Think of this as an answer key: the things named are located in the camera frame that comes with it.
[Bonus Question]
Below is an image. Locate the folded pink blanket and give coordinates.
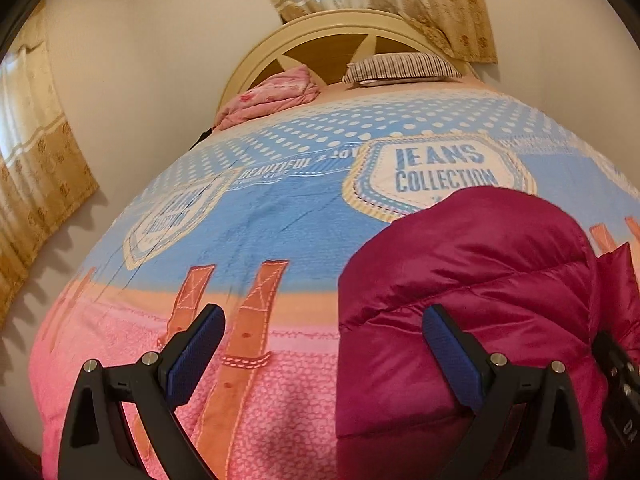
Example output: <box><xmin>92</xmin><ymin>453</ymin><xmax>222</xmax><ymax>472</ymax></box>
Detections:
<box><xmin>213</xmin><ymin>65</ymin><xmax>320</xmax><ymax>131</ymax></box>

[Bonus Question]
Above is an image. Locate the beige side curtain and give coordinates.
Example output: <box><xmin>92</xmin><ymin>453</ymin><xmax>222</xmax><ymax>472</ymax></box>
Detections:
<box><xmin>0</xmin><ymin>2</ymin><xmax>99</xmax><ymax>318</ymax></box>

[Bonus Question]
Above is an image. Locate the magenta puffer jacket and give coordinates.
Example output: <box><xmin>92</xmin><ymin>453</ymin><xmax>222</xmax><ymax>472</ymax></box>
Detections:
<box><xmin>335</xmin><ymin>187</ymin><xmax>639</xmax><ymax>479</ymax></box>

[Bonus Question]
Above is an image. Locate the cream wooden headboard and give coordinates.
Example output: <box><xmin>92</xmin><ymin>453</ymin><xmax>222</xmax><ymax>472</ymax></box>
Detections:
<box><xmin>219</xmin><ymin>10</ymin><xmax>477</xmax><ymax>105</ymax></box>

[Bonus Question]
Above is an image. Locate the striped pillow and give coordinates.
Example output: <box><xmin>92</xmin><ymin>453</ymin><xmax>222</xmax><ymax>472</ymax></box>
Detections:
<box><xmin>342</xmin><ymin>52</ymin><xmax>463</xmax><ymax>86</ymax></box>

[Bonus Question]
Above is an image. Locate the blue pink printed bedspread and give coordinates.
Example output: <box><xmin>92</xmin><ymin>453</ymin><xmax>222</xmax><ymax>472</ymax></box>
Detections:
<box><xmin>29</xmin><ymin>80</ymin><xmax>639</xmax><ymax>479</ymax></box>

